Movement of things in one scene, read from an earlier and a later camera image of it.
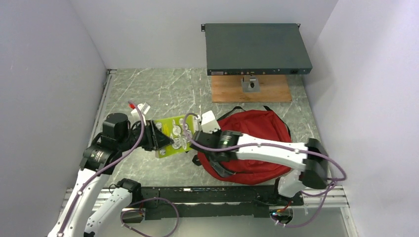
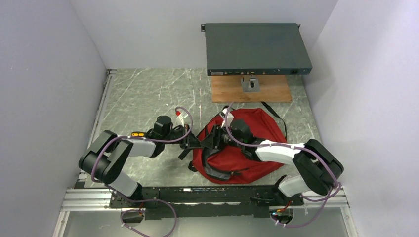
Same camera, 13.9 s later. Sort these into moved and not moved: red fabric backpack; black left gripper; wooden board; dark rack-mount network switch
Moved: black left gripper; red fabric backpack
Not moved: wooden board; dark rack-mount network switch
